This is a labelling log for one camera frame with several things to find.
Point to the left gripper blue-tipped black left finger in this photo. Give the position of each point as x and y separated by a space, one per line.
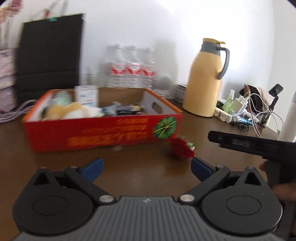
83 177

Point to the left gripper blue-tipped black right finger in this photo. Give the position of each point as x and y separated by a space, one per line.
211 178

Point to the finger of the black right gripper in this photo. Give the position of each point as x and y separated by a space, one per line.
221 138

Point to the yellow white plush hamster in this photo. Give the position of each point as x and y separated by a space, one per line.
71 111

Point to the person's right hand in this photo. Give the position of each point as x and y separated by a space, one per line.
285 191

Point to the white metal bottle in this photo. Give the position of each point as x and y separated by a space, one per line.
288 131

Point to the white power strip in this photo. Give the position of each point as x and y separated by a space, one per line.
233 117

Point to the green spray bottle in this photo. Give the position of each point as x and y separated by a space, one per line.
229 101

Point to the brown cloth bundle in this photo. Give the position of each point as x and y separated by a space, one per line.
261 99

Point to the yellow thermos jug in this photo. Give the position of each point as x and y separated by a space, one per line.
205 78

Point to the black phone stand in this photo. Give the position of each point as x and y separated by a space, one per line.
273 92

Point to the small grey box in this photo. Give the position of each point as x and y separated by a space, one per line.
180 92

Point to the red cardboard box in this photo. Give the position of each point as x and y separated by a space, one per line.
159 122

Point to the blue crumpled wrapper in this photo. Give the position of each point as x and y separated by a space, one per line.
111 110

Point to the white cotton swab box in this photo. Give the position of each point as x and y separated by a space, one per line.
86 95

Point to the green puff in bag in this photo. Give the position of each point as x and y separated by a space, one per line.
62 98

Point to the white robot speaker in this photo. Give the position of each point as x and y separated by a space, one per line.
163 85

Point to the glass cup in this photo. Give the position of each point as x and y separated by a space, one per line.
97 79

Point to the patterned purple vase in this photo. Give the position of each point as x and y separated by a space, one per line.
8 78

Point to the right water bottle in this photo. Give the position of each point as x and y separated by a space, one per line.
148 68

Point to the water bottle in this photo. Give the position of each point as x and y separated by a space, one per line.
133 68
116 66
148 68

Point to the left water bottle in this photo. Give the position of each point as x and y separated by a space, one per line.
116 66

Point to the black paper bag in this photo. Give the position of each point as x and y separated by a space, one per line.
48 56

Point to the middle water bottle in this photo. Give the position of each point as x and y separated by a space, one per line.
133 68

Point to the teal binder clip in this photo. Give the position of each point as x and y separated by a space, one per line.
52 19

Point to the white charger with cables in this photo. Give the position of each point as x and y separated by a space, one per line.
241 102

